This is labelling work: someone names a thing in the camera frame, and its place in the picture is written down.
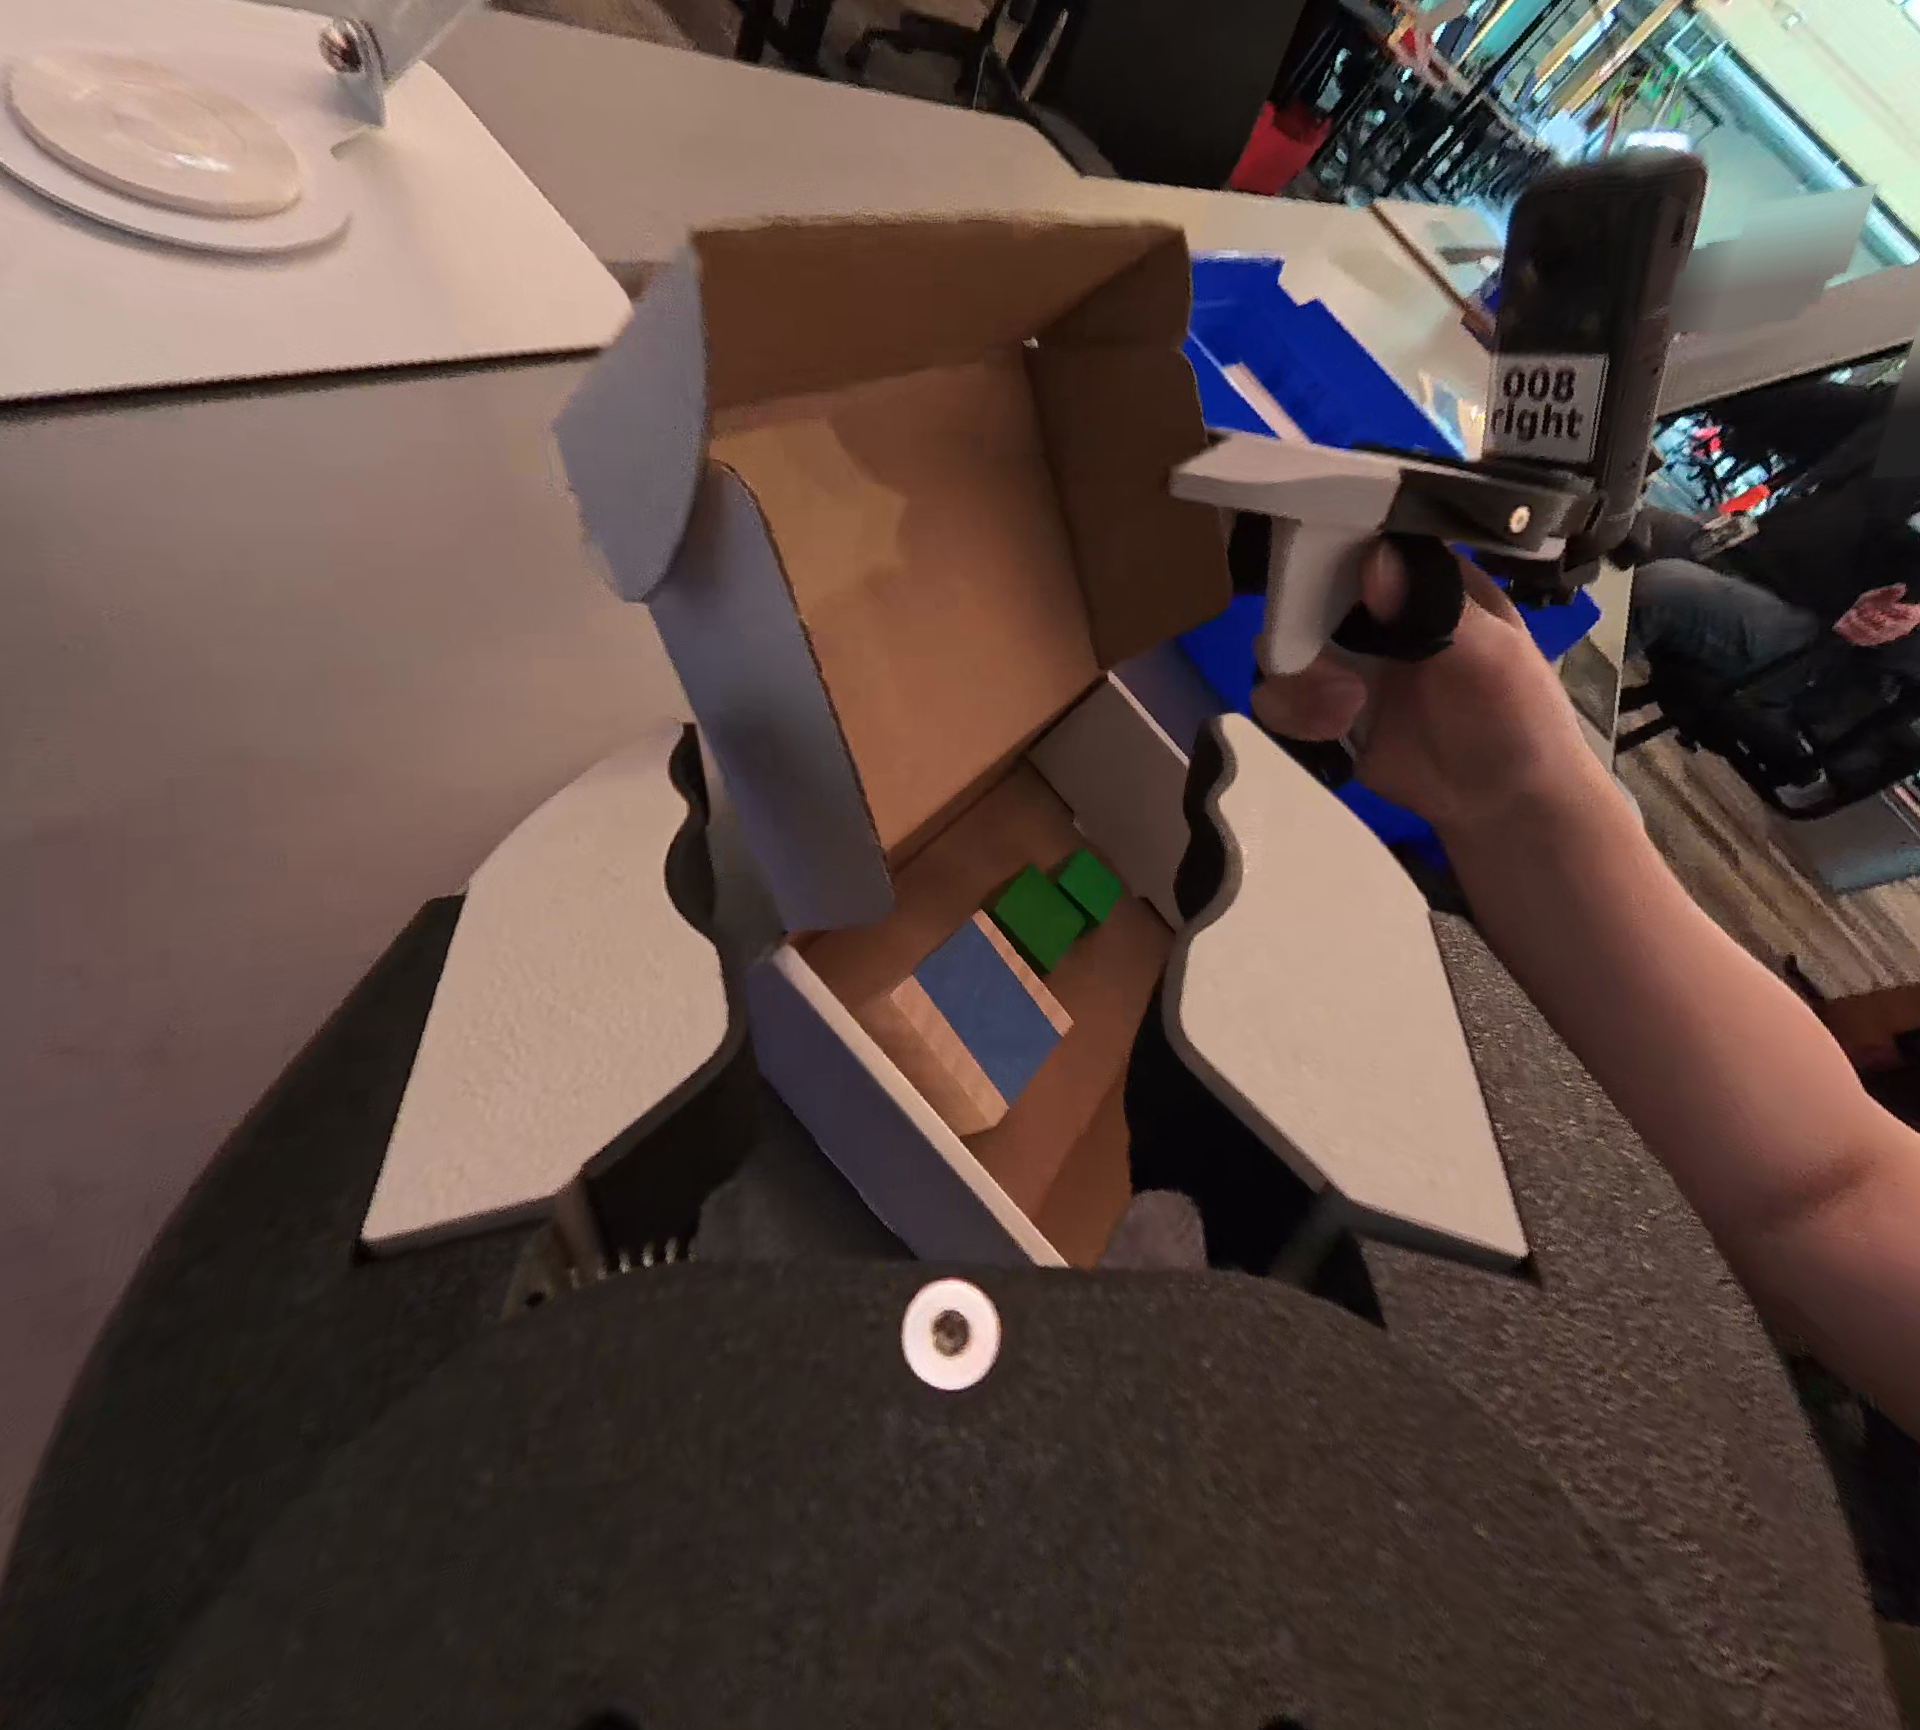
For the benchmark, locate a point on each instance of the white stand base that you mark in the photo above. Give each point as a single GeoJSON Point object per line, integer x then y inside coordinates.
{"type": "Point", "coordinates": [375, 262]}

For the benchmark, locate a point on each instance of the person's right forearm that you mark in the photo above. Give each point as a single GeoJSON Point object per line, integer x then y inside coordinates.
{"type": "Point", "coordinates": [1723, 1057]}

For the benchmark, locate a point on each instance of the blue plastic bin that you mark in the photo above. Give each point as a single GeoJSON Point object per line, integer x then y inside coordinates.
{"type": "Point", "coordinates": [1349, 366]}

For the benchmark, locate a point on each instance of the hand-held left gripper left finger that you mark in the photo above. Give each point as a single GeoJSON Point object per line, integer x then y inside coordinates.
{"type": "Point", "coordinates": [553, 1040]}

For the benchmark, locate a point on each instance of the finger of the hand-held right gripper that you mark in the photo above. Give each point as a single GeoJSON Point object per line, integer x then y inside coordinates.
{"type": "Point", "coordinates": [1291, 478]}

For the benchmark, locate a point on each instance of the blue striped wooden cube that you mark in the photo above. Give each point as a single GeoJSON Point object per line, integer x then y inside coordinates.
{"type": "Point", "coordinates": [989, 1010]}

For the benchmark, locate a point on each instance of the red box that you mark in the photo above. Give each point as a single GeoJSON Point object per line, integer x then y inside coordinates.
{"type": "Point", "coordinates": [1273, 148]}

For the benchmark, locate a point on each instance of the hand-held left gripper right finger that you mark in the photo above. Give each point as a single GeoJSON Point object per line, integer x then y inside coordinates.
{"type": "Point", "coordinates": [1336, 1040]}

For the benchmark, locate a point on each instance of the green cube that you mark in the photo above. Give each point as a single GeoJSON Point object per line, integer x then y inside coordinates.
{"type": "Point", "coordinates": [1038, 920]}
{"type": "Point", "coordinates": [1090, 884]}

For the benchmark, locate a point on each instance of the person's right hand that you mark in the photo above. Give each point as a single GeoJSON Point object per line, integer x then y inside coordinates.
{"type": "Point", "coordinates": [1470, 726]}

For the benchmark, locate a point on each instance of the white cardboard box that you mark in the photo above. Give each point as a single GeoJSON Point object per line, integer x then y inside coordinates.
{"type": "Point", "coordinates": [929, 559]}

